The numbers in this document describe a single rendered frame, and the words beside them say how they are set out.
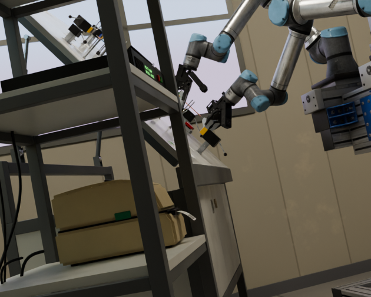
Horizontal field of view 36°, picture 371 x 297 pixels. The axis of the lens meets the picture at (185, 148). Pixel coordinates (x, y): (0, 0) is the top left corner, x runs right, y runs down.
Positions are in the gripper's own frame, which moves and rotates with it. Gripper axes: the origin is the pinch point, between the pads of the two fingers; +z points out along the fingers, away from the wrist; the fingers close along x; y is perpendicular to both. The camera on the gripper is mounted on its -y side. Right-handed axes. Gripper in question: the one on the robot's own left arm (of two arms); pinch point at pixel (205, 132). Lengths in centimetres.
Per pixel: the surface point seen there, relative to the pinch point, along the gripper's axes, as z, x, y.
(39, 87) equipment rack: -43, 122, -86
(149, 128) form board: -26, 71, -58
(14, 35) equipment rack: -21, 110, -26
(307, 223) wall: 51, -153, 26
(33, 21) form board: -24, 104, -18
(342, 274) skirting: 61, -181, -5
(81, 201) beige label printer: -18, 97, -88
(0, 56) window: 80, 50, 135
